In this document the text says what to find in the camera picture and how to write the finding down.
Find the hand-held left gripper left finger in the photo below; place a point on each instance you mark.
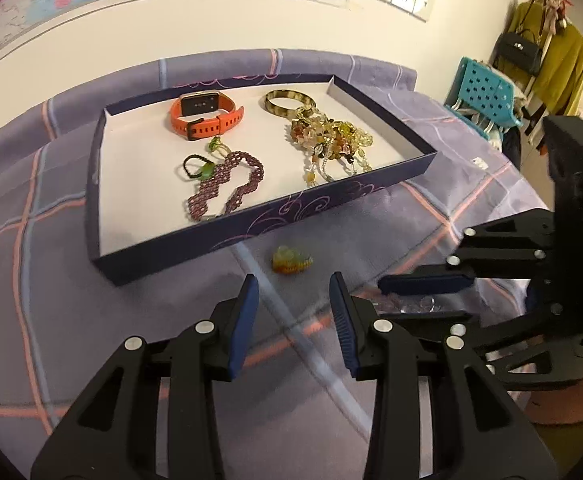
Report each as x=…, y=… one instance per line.
x=244, y=325

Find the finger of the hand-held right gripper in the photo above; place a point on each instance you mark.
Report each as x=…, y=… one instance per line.
x=421, y=285
x=431, y=319

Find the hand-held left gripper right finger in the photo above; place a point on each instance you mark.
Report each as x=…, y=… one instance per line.
x=344, y=325

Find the yellow-orange carved pendant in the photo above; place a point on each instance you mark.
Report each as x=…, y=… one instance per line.
x=291, y=261

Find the dark blue cardboard box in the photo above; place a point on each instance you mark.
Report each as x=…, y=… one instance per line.
x=141, y=185

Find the orange smartwatch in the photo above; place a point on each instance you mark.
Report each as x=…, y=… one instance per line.
x=211, y=130

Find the tortoiseshell bangle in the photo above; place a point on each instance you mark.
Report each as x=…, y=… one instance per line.
x=271, y=105

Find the person's right forearm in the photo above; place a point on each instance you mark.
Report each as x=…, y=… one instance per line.
x=571, y=405

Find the white fabric label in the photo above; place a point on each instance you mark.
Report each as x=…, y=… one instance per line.
x=480, y=162

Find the mustard yellow coat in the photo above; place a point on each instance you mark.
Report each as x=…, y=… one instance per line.
x=566, y=60

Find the blue plastic chair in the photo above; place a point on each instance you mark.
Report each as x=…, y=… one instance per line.
x=486, y=90

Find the black handbag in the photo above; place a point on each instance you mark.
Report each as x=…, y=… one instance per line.
x=519, y=52

